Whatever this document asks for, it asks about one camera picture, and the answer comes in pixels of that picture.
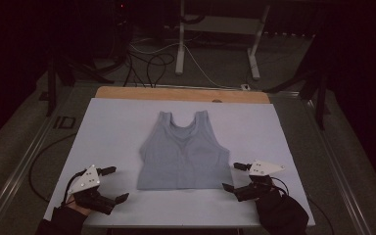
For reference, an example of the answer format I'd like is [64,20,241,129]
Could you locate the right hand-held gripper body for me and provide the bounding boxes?
[233,159,287,203]

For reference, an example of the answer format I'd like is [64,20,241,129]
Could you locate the grey sleeveless vest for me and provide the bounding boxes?
[136,110,235,191]

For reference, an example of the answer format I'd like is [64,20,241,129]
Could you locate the black tripod stand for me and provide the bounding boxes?
[263,63,329,131]
[44,48,116,118]

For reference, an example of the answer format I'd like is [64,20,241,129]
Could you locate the wooden table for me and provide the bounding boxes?
[94,85,271,105]

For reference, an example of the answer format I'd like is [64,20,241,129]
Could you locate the black floor cable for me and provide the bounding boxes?
[28,131,78,204]
[307,197,336,235]

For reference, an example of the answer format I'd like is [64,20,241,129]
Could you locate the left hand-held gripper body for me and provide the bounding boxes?
[68,164,118,216]

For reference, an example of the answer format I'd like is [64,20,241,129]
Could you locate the metal floor rail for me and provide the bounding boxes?
[269,91,374,235]
[0,85,76,235]

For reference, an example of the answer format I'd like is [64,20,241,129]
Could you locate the white metal desk frame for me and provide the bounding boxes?
[174,0,271,81]

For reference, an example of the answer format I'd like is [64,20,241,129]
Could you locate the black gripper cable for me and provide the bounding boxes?
[269,176,290,197]
[61,168,88,208]

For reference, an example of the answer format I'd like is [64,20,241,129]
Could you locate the white table mat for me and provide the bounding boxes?
[43,97,316,228]

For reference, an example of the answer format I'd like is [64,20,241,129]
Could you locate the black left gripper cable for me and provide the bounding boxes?
[61,168,88,208]

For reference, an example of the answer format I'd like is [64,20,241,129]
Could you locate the black looped floor cables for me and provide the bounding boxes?
[122,51,176,89]

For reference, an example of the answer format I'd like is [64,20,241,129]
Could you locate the black rectangular bracket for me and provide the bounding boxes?
[52,115,77,130]

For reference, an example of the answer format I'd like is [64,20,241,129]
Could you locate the person's right hand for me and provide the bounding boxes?
[255,187,303,220]

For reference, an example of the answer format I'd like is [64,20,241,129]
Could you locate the white floor cable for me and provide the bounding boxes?
[129,41,243,90]

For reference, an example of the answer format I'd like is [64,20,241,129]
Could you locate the person's left hand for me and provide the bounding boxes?
[66,194,94,217]

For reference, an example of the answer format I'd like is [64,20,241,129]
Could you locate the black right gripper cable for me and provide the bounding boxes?
[269,176,290,197]

